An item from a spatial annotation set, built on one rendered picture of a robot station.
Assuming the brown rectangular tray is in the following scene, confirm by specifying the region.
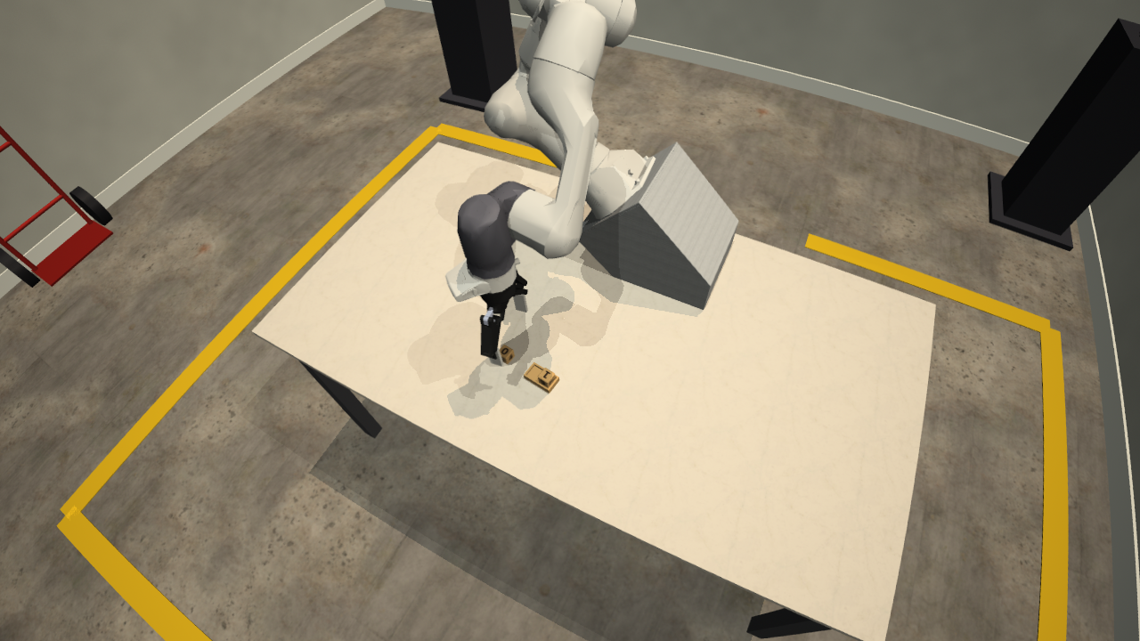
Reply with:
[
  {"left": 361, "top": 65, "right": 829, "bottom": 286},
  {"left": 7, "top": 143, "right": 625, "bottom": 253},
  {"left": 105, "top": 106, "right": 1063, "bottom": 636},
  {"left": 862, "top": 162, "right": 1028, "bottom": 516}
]
[{"left": 524, "top": 362, "right": 559, "bottom": 393}]

